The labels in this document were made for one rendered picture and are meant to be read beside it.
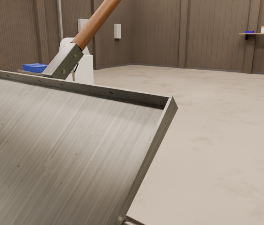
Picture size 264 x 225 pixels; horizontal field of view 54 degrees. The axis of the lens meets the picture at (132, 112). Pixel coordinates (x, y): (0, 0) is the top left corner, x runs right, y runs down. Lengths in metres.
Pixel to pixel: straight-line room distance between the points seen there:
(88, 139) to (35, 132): 0.12
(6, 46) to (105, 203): 8.98
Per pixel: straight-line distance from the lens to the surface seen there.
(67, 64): 0.54
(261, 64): 11.35
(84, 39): 0.58
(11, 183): 0.46
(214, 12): 11.86
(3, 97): 0.65
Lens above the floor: 1.38
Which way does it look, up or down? 16 degrees down
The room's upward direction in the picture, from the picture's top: straight up
